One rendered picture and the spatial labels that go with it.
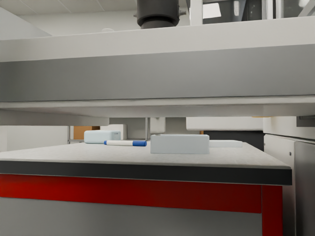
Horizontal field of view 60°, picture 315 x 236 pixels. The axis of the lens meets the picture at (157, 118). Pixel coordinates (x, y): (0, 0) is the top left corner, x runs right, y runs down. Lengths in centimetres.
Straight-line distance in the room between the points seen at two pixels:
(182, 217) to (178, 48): 32
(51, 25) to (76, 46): 515
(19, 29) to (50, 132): 478
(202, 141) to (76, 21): 476
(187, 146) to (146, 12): 29
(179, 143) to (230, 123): 58
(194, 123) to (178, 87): 93
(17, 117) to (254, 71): 23
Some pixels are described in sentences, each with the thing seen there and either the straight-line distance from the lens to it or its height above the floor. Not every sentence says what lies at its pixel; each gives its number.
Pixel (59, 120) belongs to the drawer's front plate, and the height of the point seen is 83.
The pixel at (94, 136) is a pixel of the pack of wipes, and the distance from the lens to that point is 93.
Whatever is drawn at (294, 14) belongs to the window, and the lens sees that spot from 60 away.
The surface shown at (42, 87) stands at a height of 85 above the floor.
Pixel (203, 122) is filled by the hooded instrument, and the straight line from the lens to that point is 113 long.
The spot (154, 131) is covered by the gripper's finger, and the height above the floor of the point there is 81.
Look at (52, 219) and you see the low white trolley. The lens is 55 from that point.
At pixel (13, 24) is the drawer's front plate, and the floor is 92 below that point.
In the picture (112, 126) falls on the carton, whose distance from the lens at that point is 419.
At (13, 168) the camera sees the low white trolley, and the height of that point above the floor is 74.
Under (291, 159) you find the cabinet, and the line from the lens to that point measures 53.
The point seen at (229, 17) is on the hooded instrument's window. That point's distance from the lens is 124.
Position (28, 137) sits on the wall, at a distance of 528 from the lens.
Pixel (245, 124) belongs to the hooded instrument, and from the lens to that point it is 114.
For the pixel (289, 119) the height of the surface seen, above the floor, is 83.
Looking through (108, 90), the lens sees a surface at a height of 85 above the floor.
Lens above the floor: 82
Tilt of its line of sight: 2 degrees up
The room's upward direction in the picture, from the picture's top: straight up
